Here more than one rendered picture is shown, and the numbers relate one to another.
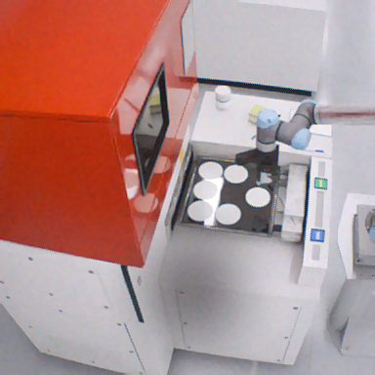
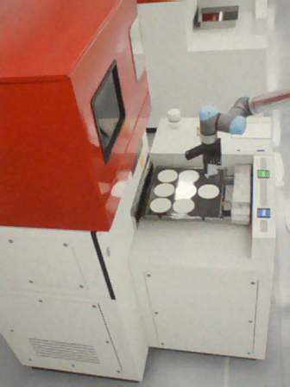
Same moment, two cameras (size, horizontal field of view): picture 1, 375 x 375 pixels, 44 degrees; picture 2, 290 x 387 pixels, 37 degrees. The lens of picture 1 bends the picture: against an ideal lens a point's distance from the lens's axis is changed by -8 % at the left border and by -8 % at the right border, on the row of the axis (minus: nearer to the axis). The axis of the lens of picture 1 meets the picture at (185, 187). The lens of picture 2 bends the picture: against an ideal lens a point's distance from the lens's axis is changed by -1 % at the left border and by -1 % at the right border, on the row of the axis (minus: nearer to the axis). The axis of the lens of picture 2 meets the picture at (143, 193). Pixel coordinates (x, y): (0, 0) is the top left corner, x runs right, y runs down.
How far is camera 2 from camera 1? 34 cm
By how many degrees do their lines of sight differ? 9
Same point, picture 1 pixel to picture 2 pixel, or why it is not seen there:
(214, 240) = (173, 229)
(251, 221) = (204, 209)
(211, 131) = (166, 145)
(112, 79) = (71, 54)
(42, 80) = (11, 60)
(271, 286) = (227, 262)
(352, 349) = not seen: outside the picture
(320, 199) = (264, 186)
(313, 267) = (263, 237)
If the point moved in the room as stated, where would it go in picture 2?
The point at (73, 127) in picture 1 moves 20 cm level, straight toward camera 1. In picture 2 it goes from (40, 89) to (54, 123)
